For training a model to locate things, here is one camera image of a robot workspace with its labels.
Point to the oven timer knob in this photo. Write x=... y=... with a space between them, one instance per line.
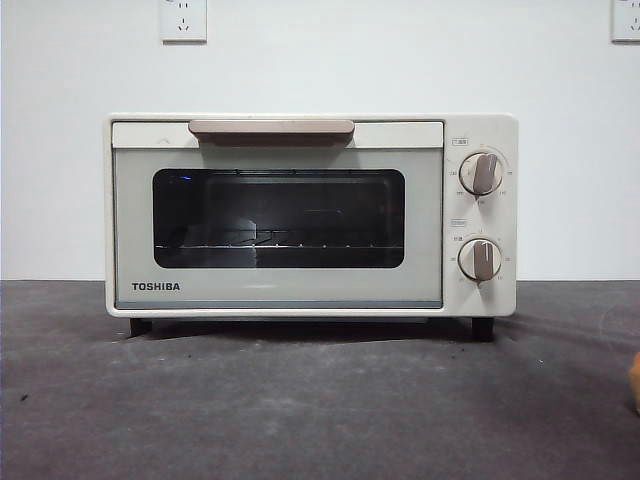
x=481 y=260

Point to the white wall socket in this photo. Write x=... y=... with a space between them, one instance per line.
x=627 y=22
x=183 y=22

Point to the golden brown bread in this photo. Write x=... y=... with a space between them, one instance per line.
x=635 y=375

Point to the oven temperature knob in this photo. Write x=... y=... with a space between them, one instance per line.
x=482 y=174

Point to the white Toshiba toaster oven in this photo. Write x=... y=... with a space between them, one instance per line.
x=480 y=135

